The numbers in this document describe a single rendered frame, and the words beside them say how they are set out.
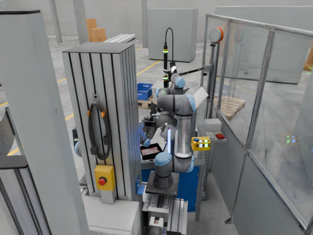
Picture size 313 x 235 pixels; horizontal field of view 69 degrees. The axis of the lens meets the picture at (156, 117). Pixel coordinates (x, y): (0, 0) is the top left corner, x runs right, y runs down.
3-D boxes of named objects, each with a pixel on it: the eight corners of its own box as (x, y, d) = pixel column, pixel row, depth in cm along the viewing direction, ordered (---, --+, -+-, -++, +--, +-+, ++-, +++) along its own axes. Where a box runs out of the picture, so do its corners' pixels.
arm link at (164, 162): (154, 165, 166) (154, 150, 160) (173, 165, 166) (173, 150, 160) (154, 176, 155) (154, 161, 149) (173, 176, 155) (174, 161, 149)
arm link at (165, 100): (155, 114, 143) (156, 99, 190) (173, 114, 143) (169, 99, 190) (155, 96, 140) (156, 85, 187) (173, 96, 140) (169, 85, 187)
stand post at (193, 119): (189, 184, 306) (195, 107, 253) (190, 190, 298) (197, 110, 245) (186, 185, 305) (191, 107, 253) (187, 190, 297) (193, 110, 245)
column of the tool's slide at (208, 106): (200, 170, 332) (214, 42, 250) (205, 173, 327) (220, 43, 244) (198, 171, 329) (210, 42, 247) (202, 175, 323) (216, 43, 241)
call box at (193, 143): (207, 145, 218) (207, 136, 213) (210, 151, 209) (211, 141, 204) (190, 146, 217) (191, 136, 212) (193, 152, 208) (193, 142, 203)
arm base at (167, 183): (172, 190, 157) (172, 179, 153) (151, 188, 160) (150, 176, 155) (174, 175, 171) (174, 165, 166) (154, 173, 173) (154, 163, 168)
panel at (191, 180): (195, 211, 252) (200, 164, 222) (195, 212, 251) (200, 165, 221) (121, 216, 247) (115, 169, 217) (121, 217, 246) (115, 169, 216)
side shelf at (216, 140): (216, 126, 280) (216, 123, 278) (226, 141, 248) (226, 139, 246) (197, 127, 278) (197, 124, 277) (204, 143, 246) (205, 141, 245)
